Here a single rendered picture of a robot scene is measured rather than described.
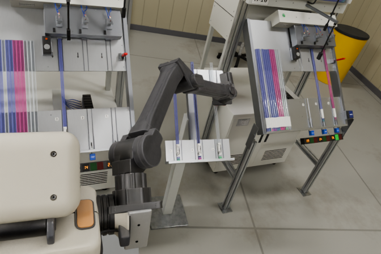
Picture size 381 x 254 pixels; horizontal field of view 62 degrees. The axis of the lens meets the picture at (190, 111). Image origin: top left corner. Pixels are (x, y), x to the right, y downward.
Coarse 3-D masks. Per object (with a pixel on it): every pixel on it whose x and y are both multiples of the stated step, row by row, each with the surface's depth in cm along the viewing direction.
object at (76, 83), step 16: (48, 80) 201; (64, 80) 205; (80, 80) 209; (96, 80) 213; (48, 96) 187; (80, 96) 194; (96, 96) 197; (112, 96) 201; (80, 160) 188; (96, 160) 192; (80, 176) 196; (96, 176) 201; (112, 176) 206
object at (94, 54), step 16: (0, 0) 138; (0, 16) 138; (16, 16) 140; (32, 16) 143; (0, 32) 137; (16, 32) 139; (32, 32) 142; (64, 48) 147; (80, 48) 149; (96, 48) 153; (112, 48) 156; (48, 64) 143; (64, 64) 146; (80, 64) 149; (96, 64) 152; (112, 64) 155
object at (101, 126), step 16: (48, 112) 141; (80, 112) 146; (96, 112) 149; (112, 112) 152; (128, 112) 155; (48, 128) 140; (80, 128) 145; (96, 128) 148; (112, 128) 151; (128, 128) 154; (80, 144) 144; (96, 144) 147
